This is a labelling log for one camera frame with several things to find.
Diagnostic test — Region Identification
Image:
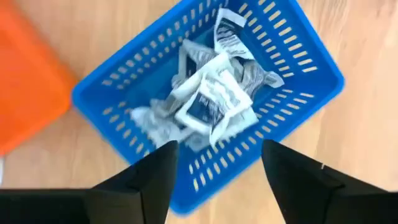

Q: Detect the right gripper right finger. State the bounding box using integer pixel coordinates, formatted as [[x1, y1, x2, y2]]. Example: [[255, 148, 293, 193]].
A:
[[261, 138, 398, 224]]

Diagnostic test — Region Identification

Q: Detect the white blue-print pad packet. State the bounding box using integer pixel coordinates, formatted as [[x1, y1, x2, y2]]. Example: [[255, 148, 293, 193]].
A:
[[211, 107, 259, 147], [239, 58, 285, 94], [213, 7, 256, 60], [174, 70, 253, 146], [177, 39, 218, 82], [129, 99, 187, 147]]

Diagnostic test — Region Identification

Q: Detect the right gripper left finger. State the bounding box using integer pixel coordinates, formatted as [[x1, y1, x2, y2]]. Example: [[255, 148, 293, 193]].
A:
[[0, 139, 180, 224]]

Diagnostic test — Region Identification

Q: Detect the orange plastic basket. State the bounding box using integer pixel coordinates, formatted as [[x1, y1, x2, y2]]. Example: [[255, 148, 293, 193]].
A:
[[0, 0, 78, 156]]

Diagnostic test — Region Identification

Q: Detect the blue plastic basket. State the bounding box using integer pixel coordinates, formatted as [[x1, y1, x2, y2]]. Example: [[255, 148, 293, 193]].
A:
[[71, 0, 345, 216]]

